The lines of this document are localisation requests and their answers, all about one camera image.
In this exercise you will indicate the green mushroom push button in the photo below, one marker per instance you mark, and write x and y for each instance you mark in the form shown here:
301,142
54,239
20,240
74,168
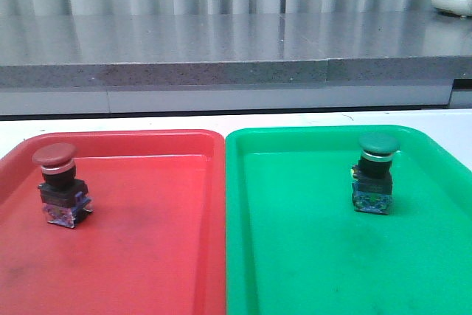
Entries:
372,181

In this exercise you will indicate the red mushroom push button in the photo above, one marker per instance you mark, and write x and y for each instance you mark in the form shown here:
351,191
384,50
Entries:
65,198

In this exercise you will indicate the green plastic tray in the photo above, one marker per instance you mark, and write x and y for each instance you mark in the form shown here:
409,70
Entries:
295,245

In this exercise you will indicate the red plastic tray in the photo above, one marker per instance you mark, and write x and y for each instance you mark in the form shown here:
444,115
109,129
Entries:
154,244

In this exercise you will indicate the grey stone counter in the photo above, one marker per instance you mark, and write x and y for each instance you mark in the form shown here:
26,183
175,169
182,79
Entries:
185,64

